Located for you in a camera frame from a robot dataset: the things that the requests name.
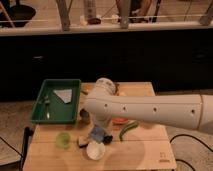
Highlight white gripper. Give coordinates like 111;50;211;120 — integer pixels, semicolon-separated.
92;113;112;129

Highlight blue sponge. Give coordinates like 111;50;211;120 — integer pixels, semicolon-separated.
90;125;105;143

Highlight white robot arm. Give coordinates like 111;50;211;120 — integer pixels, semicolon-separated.
84;78;213;135

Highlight metal cup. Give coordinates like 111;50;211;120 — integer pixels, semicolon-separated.
80;109;90;124

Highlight brown block sponge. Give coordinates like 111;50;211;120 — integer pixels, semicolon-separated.
77;136;90;148

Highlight green plastic cup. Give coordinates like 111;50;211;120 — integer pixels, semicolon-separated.
55;132;70;149

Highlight orange bowl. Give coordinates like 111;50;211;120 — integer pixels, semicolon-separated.
112;118;129;125

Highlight dish brush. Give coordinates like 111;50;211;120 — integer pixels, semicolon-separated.
103;135;113;144

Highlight yellow banana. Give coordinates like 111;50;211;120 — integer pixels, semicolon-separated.
81;89;90;95

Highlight dark red grapes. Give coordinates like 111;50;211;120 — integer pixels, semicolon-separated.
115;83;119;95

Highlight grey cloth in tray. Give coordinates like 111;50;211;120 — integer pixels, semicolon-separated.
54;89;72;104

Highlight green plastic tray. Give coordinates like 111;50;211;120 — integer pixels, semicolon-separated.
31;79;81;124

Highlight metal spoon in tray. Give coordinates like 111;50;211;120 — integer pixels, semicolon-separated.
44;96;50;119

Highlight black clamp stand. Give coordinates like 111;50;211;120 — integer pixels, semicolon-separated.
19;127;34;171

